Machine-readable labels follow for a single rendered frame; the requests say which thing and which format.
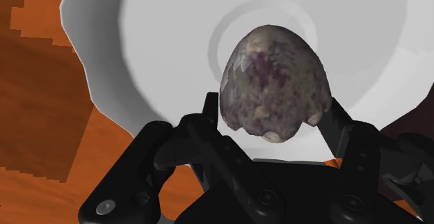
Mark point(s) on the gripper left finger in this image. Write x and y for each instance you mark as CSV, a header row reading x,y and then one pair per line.
x,y
210,148

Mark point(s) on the mottled grey purple potato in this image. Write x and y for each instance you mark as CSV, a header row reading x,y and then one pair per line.
x,y
275,84

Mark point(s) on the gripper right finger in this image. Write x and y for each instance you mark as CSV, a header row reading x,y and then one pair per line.
x,y
359,155

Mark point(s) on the white bowl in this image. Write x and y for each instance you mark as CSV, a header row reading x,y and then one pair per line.
x,y
162,47

